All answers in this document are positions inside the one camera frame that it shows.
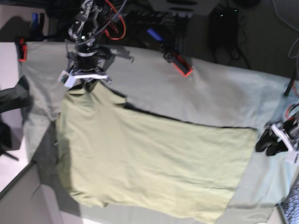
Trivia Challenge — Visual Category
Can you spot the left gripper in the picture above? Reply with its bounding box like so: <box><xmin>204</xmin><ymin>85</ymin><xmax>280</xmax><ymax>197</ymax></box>
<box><xmin>255</xmin><ymin>118</ymin><xmax>299</xmax><ymax>156</ymax></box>

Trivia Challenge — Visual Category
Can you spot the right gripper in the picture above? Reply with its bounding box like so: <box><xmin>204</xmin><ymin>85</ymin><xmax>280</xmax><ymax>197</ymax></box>
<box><xmin>67</xmin><ymin>47</ymin><xmax>113</xmax><ymax>92</ymax></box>

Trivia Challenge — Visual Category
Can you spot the light green T-shirt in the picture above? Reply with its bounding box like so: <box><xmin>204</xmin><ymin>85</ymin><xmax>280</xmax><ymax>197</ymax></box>
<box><xmin>57</xmin><ymin>84</ymin><xmax>256</xmax><ymax>224</ymax></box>

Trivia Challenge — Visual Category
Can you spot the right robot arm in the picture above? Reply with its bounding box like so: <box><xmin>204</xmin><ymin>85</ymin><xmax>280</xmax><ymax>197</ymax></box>
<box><xmin>58</xmin><ymin>0</ymin><xmax>127</xmax><ymax>89</ymax></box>

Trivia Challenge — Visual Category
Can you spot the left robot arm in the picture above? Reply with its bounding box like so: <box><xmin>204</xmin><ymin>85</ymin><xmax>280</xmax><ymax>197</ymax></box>
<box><xmin>255</xmin><ymin>82</ymin><xmax>299</xmax><ymax>156</ymax></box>

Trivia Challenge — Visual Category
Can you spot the patterned chair at corner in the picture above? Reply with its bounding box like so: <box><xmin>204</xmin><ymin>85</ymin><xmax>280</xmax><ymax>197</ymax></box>
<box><xmin>281</xmin><ymin>177</ymin><xmax>299</xmax><ymax>224</ymax></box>

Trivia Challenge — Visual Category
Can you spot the dark green cloth at left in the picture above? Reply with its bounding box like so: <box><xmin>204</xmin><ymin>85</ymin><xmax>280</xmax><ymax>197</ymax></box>
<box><xmin>0</xmin><ymin>76</ymin><xmax>30</xmax><ymax>113</ymax></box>

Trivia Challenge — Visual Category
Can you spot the orange black clamp at left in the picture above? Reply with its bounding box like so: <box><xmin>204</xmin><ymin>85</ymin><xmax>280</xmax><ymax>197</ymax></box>
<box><xmin>14</xmin><ymin>13</ymin><xmax>57</xmax><ymax>62</ymax></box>

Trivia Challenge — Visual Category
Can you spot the orange black clamp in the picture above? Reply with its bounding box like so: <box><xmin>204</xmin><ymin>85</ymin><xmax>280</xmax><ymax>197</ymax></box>
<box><xmin>14</xmin><ymin>13</ymin><xmax>57</xmax><ymax>62</ymax></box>
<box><xmin>147</xmin><ymin>27</ymin><xmax>194</xmax><ymax>77</ymax></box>

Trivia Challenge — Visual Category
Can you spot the grey-green table cloth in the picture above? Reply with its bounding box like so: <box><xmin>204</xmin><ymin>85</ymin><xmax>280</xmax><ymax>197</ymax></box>
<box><xmin>18</xmin><ymin>42</ymin><xmax>299</xmax><ymax>224</ymax></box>

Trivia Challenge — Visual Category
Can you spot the orange black clamp at centre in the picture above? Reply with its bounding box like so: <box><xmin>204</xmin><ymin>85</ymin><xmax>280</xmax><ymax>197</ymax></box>
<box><xmin>147</xmin><ymin>27</ymin><xmax>194</xmax><ymax>77</ymax></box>

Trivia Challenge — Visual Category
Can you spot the black power adapter right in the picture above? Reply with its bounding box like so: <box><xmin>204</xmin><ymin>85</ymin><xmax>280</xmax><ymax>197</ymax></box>
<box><xmin>223</xmin><ymin>7</ymin><xmax>239</xmax><ymax>45</ymax></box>

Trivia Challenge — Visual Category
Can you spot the black power adapter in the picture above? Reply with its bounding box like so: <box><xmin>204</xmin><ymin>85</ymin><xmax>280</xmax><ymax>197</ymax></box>
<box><xmin>208</xmin><ymin>9</ymin><xmax>224</xmax><ymax>49</ymax></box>
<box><xmin>223</xmin><ymin>7</ymin><xmax>239</xmax><ymax>45</ymax></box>

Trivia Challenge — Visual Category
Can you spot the black power adapter left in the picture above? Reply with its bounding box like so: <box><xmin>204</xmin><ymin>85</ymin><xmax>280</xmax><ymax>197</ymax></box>
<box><xmin>208</xmin><ymin>9</ymin><xmax>224</xmax><ymax>49</ymax></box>

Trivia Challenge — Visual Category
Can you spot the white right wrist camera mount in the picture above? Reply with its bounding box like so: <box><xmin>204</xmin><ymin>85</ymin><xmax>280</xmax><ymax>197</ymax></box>
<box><xmin>57</xmin><ymin>70</ymin><xmax>112</xmax><ymax>89</ymax></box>

